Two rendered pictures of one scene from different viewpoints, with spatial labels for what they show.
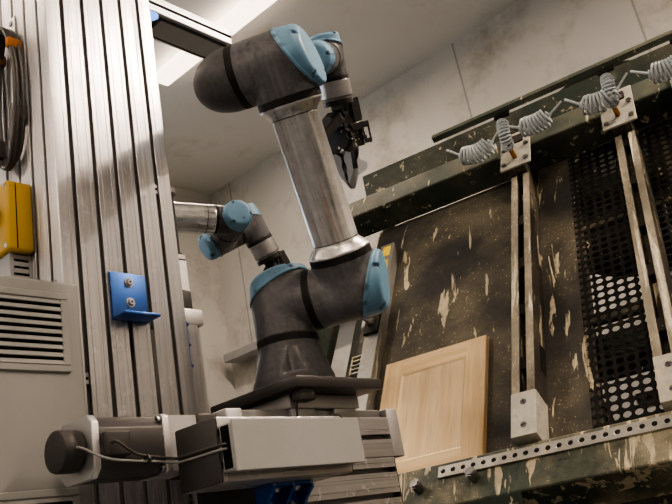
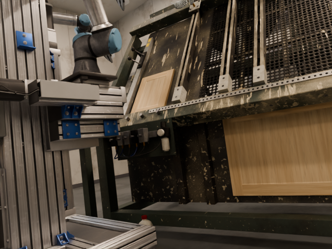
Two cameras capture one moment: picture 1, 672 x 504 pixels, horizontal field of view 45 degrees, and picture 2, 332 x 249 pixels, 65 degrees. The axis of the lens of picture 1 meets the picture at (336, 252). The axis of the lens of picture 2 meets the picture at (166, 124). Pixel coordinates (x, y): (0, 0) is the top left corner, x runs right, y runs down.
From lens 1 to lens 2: 0.36 m
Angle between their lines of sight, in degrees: 16
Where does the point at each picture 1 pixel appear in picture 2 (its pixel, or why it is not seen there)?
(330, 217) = (96, 14)
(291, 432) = (67, 87)
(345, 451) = (91, 96)
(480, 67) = not seen: outside the picture
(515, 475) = (171, 112)
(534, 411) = (180, 93)
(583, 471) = (190, 111)
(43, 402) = not seen: outside the picture
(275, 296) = (79, 44)
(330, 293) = (97, 43)
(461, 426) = (160, 98)
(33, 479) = not seen: outside the picture
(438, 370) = (157, 80)
